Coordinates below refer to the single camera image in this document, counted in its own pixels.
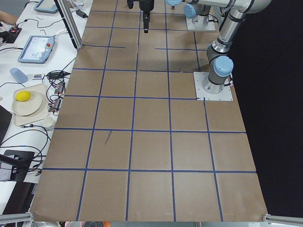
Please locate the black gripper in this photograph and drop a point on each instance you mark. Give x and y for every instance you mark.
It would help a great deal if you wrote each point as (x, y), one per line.
(146, 5)

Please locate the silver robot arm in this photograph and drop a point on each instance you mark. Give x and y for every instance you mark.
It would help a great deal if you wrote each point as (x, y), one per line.
(192, 9)
(220, 65)

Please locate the black power adapter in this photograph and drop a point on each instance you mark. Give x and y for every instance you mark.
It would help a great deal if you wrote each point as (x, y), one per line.
(81, 14)

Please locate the blue teach pendant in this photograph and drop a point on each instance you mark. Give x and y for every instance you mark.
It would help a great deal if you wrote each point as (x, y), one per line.
(37, 49)
(46, 6)

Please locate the blue translucent cup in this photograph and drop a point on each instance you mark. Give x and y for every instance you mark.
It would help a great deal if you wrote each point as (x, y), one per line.
(18, 75)

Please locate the beige tray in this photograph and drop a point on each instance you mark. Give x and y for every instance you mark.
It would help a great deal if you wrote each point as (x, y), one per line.
(40, 114)

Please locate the white paper cup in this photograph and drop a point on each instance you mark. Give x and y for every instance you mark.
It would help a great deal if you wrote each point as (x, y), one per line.
(48, 123)

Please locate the yellow lemon toy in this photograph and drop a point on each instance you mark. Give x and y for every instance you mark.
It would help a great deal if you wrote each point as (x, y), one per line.
(23, 96)

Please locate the beige plate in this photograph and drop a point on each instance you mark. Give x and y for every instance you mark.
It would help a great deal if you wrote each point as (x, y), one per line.
(28, 107)

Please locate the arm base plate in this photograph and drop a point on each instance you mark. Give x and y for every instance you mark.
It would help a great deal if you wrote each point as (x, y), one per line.
(207, 91)
(201, 23)

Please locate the aluminium frame post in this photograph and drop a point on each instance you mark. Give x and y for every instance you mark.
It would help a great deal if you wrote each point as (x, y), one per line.
(69, 22)

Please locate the black camera stand base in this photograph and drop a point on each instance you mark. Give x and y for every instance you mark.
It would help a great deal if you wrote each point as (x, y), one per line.
(14, 165)

